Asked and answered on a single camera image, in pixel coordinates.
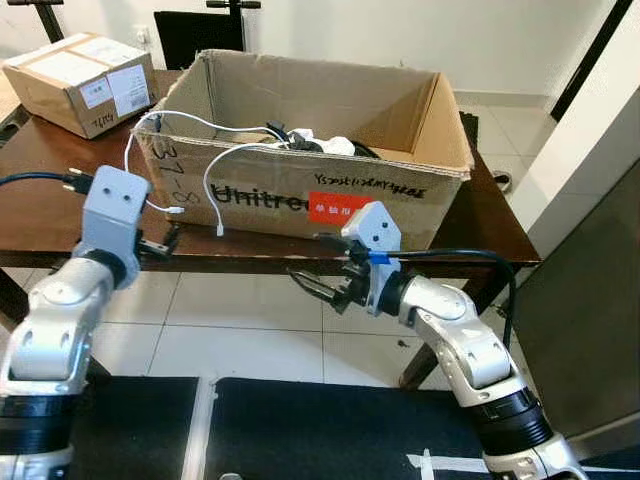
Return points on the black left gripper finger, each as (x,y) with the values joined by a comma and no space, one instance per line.
(166,255)
(173,237)

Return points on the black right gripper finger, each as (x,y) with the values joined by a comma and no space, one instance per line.
(338,245)
(320,290)

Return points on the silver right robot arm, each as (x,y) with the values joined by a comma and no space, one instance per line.
(460,340)

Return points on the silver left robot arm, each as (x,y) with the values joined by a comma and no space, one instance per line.
(55,320)

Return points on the white crumpled trash piece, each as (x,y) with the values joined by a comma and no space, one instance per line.
(335,145)

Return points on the black trash piece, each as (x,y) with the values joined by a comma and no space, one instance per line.
(285,137)

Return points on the dark wooden table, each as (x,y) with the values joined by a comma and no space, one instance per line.
(60,220)

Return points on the black floor mat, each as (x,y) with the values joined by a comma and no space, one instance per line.
(320,430)

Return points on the large open cardboard box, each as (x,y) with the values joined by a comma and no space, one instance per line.
(330,100)

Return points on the small black doormat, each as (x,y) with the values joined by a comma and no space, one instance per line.
(469,130)

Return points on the small taped cardboard box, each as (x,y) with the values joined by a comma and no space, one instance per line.
(50,95)

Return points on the black flat panel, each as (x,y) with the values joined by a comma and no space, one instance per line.
(195,40)

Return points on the grey cabinet door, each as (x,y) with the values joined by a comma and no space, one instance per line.
(580,330)

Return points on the black stand pole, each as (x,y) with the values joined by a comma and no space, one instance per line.
(236,25)
(50,22)

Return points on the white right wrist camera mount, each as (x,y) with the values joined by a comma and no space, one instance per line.
(375,232)

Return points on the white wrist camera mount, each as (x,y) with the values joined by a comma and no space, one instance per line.
(375,232)
(112,205)

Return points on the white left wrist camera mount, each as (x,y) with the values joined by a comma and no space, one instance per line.
(112,205)

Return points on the white wall socket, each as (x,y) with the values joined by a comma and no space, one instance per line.
(141,36)

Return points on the black door frame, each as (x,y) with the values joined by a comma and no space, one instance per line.
(590,62)

